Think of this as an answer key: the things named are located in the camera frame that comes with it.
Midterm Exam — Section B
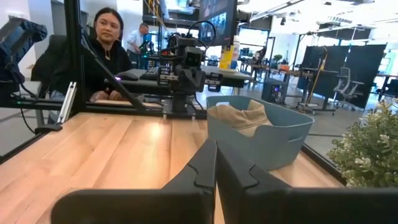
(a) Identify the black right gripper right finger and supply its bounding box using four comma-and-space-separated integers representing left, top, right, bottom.
216, 139, 398, 224

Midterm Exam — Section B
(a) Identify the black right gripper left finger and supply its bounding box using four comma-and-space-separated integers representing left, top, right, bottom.
51, 139, 218, 224

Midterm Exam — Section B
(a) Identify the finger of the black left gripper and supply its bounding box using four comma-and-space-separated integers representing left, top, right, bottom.
192, 68, 207, 93
177, 68, 193, 93

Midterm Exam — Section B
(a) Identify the beige knit hat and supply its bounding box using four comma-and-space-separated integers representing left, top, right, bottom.
207, 99, 274, 138

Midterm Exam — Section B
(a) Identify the black keyboard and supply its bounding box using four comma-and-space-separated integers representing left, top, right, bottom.
139, 66, 160, 81

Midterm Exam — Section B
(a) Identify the grey desk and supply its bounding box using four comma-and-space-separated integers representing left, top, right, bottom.
115, 64, 253, 96

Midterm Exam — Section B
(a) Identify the yellow sign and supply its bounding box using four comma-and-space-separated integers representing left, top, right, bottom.
218, 45, 235, 70

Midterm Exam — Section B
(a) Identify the black computer mouse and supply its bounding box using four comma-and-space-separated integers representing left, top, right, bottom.
116, 71, 140, 82

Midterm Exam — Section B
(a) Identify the standing person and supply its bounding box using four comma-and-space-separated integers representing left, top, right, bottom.
126, 22, 150, 68

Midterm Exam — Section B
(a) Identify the large black monitor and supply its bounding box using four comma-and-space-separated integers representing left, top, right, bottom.
198, 0, 239, 47

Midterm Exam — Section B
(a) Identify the teal plastic basket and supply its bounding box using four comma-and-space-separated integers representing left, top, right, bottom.
206, 95, 315, 172

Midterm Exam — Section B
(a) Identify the seated person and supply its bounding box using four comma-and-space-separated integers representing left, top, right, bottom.
49, 7, 134, 103

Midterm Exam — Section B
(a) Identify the black computer tower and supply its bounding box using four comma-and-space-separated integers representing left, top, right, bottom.
261, 77, 289, 104

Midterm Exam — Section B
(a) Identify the black office chair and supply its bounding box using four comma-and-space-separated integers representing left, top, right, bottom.
30, 34, 68, 96

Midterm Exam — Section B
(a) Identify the artificial green plant black pot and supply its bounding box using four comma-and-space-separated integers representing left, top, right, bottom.
326, 100, 398, 189

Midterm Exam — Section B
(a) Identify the white office chair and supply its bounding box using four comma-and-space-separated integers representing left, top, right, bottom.
332, 66, 365, 112

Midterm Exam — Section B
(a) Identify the blue jacket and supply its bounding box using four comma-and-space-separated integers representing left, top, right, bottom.
0, 17, 49, 84

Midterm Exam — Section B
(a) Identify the black partition panel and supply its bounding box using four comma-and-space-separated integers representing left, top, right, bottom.
296, 44, 388, 110

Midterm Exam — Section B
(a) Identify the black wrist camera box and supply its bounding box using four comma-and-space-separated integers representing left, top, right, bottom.
182, 45, 205, 68

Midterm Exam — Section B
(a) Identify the black looped cable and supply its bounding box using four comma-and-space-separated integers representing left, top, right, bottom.
185, 20, 218, 48

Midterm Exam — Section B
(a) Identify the black diagonal frame brace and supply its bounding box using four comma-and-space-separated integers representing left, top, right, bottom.
80, 27, 146, 112

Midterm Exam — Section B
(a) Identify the black frame end rail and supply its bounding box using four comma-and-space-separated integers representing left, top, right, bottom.
0, 98, 208, 120

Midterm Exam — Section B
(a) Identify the black frame upright post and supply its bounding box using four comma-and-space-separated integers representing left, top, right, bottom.
63, 0, 87, 113

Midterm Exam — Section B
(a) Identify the white aluminium bracket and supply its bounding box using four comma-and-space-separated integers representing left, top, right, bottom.
57, 81, 78, 125

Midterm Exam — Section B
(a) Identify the yellow handled broom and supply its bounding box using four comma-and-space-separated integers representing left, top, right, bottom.
305, 46, 328, 107

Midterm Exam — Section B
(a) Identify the black power cable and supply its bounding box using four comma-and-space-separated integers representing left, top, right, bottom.
18, 83, 63, 135

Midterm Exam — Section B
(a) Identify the black table edge rail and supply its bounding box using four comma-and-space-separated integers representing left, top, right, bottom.
0, 132, 49, 165

